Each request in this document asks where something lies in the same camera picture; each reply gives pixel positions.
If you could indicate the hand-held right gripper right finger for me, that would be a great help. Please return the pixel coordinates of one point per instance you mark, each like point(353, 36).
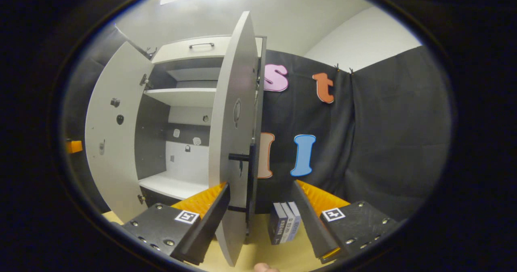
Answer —
point(311, 227)

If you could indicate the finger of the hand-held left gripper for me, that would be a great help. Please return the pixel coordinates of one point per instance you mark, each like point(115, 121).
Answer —
point(74, 146)

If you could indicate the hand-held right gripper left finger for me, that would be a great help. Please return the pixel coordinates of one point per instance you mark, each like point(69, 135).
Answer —
point(212, 219)

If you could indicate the grey cabinet door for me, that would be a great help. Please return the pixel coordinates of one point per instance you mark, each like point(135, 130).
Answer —
point(121, 183)
point(230, 82)

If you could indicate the grey cabinet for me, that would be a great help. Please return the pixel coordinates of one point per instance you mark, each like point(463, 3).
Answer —
point(181, 96)

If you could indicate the cream cabinet drawer front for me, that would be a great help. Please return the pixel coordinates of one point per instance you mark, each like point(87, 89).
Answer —
point(181, 53)

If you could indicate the light blue book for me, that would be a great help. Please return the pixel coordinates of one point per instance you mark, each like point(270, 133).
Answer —
point(295, 219)

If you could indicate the grey blue book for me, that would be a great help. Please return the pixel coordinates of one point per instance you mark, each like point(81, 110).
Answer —
point(288, 223)

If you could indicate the dark blue book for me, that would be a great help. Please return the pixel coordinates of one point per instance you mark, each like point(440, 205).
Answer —
point(278, 223)

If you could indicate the black backdrop cloth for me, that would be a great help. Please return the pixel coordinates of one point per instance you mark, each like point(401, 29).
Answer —
point(383, 134)

